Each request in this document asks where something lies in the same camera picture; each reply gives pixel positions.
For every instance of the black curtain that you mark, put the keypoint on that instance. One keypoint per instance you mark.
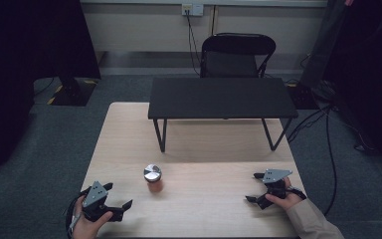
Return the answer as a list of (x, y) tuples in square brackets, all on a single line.
[(20, 66), (374, 76)]

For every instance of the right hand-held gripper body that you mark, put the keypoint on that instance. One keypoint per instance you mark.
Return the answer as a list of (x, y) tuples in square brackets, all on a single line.
[(273, 181)]

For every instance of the person's right hand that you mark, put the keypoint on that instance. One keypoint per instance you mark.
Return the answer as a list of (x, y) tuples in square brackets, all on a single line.
[(286, 200)]

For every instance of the low black metal table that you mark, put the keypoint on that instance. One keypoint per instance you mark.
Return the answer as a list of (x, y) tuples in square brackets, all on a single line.
[(222, 98)]

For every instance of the black stand base striped edge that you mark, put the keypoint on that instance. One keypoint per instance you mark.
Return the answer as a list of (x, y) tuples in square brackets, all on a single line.
[(74, 93)]

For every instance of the glass jar with silver lid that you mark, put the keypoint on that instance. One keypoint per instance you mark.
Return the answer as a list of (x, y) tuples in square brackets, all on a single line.
[(153, 177)]

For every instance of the dark grey leaning panel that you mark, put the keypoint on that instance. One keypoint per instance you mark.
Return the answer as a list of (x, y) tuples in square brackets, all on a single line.
[(325, 43)]

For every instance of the black folding chair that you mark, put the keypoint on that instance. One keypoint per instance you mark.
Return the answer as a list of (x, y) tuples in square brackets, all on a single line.
[(233, 54)]

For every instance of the person's left hand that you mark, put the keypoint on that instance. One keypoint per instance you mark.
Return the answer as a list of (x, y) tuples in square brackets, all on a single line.
[(87, 227)]

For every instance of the white wall socket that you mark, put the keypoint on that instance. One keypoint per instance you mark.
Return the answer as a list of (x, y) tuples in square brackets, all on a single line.
[(192, 9)]

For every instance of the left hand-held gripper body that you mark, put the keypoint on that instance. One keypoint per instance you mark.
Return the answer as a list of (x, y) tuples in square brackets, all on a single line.
[(94, 195)]

